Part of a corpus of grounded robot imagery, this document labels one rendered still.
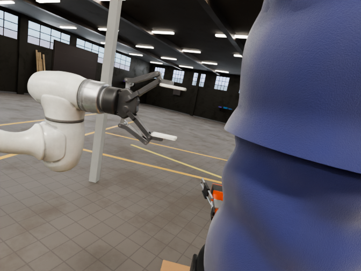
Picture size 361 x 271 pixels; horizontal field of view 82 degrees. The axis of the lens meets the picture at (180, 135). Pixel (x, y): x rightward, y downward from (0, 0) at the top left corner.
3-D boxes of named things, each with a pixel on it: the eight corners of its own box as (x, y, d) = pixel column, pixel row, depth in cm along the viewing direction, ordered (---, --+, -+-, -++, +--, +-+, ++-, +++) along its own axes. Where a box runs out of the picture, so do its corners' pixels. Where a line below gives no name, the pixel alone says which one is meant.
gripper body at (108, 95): (113, 84, 61) (144, 91, 60) (109, 113, 62) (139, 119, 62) (101, 83, 54) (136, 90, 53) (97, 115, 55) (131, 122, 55)
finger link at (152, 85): (130, 102, 59) (128, 98, 59) (164, 82, 57) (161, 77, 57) (125, 102, 56) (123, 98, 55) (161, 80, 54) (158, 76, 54)
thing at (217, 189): (227, 204, 91) (230, 194, 90) (210, 200, 92) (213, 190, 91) (225, 195, 99) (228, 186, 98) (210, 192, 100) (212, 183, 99)
